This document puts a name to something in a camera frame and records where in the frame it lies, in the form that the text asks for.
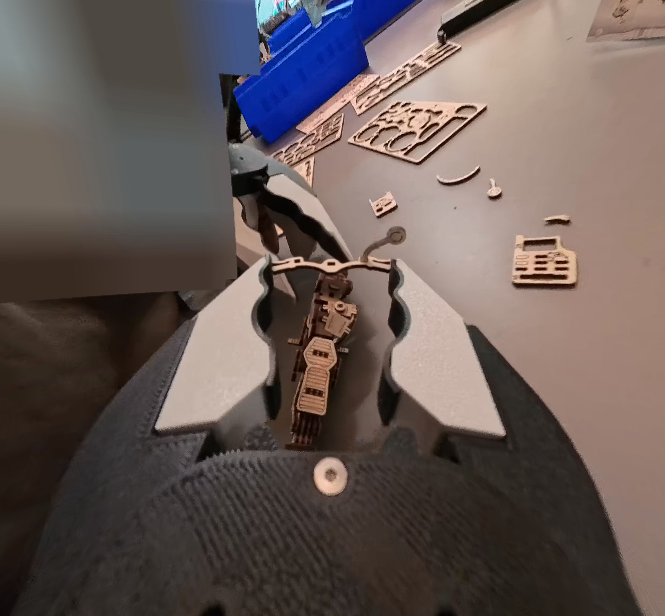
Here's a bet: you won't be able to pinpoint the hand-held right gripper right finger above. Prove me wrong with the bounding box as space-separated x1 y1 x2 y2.
378 259 507 457

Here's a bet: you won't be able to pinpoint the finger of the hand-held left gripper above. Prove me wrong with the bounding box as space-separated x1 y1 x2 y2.
261 174 355 264
274 220 320 302

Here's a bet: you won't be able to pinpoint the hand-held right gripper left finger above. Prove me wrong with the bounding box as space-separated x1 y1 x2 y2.
154 256 284 454

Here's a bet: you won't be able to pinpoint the wooden handlebar piece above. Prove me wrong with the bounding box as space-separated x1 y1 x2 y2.
270 255 394 277

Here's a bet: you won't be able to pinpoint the wooden motorcycle model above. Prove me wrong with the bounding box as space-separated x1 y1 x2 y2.
287 270 362 451

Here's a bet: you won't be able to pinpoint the grey desk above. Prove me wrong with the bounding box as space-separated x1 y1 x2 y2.
234 0 665 616

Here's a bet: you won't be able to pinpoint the person's left hand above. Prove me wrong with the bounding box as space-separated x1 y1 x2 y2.
260 204 282 263

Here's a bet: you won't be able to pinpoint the square wooden piece with holes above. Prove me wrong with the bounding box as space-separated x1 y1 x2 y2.
368 191 399 219

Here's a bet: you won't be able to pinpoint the wooden sheet with gear parts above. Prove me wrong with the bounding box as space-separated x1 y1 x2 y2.
269 111 346 169

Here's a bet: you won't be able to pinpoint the wooden grid panel piece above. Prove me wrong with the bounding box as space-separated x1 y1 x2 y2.
511 235 578 289

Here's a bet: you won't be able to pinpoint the pale wooden parts sheet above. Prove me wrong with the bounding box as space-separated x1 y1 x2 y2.
296 74 380 134

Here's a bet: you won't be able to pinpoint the curved toothed wooden piece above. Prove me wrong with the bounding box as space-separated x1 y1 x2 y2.
436 165 480 186

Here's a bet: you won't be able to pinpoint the person's dark clothing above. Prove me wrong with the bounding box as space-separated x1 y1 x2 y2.
0 291 195 616

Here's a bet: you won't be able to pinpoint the long wooden parts sheet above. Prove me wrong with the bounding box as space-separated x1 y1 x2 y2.
351 40 462 116

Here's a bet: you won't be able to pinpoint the wooden sheet frame large cutouts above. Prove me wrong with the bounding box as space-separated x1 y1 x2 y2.
347 101 488 165

